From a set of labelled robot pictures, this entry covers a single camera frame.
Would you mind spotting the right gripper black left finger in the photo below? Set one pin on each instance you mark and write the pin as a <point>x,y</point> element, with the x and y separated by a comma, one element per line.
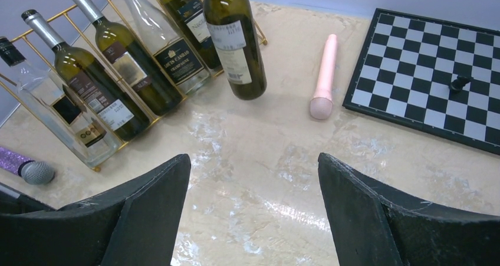
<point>135,223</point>

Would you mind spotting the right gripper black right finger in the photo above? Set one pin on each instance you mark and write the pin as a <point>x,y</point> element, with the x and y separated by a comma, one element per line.
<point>373,223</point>

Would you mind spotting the dark green wine bottle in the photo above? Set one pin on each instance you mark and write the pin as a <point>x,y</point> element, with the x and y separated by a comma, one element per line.
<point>86,76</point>

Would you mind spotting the clear glass liquor bottle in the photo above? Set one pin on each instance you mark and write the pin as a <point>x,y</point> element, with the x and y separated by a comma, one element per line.
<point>62,113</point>

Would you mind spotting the clear brown-tinted bottle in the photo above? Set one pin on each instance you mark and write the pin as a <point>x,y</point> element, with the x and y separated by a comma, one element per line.
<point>163,38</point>

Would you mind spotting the purple glitter microphone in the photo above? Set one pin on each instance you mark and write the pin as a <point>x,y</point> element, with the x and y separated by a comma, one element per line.
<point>32,171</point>

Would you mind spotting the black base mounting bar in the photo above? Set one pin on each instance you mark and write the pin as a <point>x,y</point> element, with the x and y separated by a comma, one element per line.
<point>15,202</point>

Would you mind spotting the black chess piece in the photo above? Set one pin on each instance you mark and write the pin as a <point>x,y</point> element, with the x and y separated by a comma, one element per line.
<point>458,84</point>

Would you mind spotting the black white chessboard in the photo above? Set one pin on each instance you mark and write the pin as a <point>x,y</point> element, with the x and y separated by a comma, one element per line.
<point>403,73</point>

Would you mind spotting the pink cylindrical handle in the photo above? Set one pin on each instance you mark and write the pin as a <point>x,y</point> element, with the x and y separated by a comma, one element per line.
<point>321,103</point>

